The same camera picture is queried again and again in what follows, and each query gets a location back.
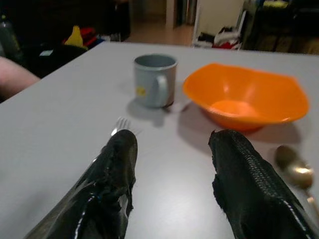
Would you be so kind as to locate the orange plastic bowl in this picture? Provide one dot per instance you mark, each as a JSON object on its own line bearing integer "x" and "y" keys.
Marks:
{"x": 245, "y": 95}

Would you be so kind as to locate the dark water bottle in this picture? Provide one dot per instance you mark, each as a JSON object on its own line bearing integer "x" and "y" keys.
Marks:
{"x": 9, "y": 37}

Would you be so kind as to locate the person's bare knee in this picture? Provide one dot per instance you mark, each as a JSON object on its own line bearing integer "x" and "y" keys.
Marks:
{"x": 13, "y": 73}

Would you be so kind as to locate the yellow cloth item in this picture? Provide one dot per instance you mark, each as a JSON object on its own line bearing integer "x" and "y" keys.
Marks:
{"x": 74, "y": 37}

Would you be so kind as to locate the red and white clothes pile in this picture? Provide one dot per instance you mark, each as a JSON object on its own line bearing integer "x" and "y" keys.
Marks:
{"x": 225, "y": 38}

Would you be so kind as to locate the gold metal spoon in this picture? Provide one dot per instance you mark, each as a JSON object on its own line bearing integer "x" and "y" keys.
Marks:
{"x": 295, "y": 168}

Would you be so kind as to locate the grey enamel mug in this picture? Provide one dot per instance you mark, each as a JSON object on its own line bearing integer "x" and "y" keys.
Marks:
{"x": 152, "y": 81}

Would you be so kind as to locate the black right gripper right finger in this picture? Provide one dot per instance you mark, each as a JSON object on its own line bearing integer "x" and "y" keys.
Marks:
{"x": 251, "y": 184}

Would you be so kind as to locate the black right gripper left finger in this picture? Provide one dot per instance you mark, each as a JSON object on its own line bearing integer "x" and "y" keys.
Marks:
{"x": 109, "y": 179}

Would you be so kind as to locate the silver metal fork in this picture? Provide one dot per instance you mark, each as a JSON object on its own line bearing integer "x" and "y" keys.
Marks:
{"x": 121, "y": 125}

